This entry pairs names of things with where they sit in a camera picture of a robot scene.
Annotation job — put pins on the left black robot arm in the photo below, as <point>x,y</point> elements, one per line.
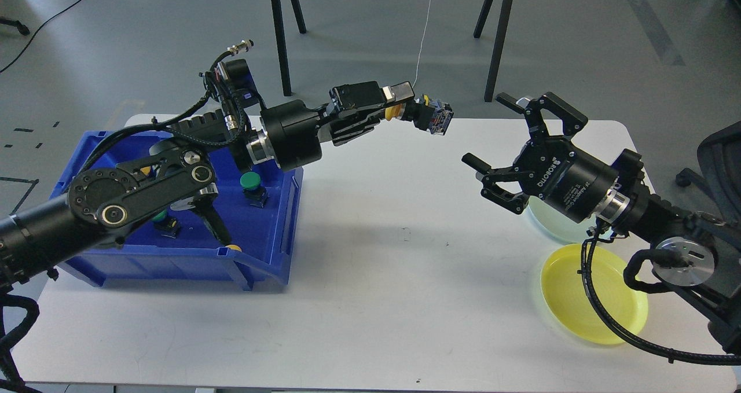
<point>35,241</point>

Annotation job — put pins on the blue plastic bin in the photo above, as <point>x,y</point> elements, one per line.
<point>255,231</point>

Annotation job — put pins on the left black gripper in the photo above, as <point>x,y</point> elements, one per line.
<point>291,129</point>

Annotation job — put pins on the black office chair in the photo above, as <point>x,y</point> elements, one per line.
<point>719,159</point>

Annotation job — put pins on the green button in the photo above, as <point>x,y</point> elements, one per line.
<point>166,225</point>
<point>253,189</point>

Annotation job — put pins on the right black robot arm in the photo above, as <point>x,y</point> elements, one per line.
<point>692,254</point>

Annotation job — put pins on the right black tripod legs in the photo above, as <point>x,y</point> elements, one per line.
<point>498,44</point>

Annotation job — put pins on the yellow plate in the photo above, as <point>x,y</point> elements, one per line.
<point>565,296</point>

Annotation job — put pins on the yellow push button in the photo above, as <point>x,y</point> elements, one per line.
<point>425,113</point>

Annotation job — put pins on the pale green plate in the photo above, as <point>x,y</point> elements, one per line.
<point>557,225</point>

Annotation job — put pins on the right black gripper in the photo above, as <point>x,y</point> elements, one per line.
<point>566,178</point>

